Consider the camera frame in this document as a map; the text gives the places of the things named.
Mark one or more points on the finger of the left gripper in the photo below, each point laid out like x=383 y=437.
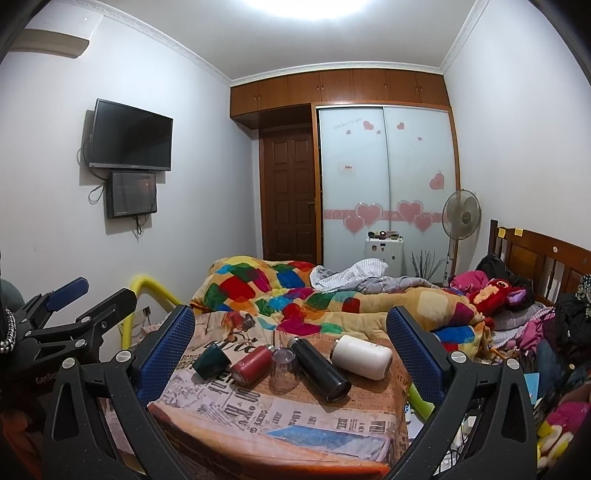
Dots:
x=69 y=291
x=83 y=338

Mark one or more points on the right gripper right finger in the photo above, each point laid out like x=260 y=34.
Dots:
x=482 y=426

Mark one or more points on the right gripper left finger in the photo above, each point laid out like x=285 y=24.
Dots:
x=98 y=425

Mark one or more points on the dark green cup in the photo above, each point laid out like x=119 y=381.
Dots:
x=211 y=362

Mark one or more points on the clear glass cup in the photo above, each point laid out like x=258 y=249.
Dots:
x=284 y=371

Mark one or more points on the newspaper print bed sheet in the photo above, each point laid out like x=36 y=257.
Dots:
x=228 y=431

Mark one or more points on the red plush toy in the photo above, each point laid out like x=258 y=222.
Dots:
x=497 y=295

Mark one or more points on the red thermos bottle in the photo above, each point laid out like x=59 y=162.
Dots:
x=253 y=366

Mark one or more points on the white thermos bottle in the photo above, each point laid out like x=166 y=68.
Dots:
x=364 y=358

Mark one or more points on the wooden headboard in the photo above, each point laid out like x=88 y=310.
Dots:
x=552 y=266

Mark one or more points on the black thermos bottle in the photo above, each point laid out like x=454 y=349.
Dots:
x=331 y=384

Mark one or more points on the colourful patchwork quilt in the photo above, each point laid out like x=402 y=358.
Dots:
x=279 y=296

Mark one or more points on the white small cabinet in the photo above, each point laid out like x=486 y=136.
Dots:
x=387 y=246

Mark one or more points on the standing electric fan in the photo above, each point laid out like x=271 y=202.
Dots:
x=461 y=217

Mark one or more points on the white striped cloth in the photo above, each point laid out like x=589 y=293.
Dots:
x=325 y=280

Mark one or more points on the brown wooden door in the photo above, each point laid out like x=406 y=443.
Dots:
x=287 y=193

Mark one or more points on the sliding wardrobe with hearts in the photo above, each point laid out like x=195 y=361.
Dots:
x=386 y=168

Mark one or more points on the upper wooden cabinets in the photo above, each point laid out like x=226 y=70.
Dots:
x=287 y=99

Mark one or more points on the small wall monitor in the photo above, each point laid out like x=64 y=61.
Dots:
x=130 y=194

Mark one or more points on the large wall television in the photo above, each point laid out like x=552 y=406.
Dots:
x=126 y=137

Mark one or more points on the wall air conditioner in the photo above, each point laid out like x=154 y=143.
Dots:
x=49 y=42

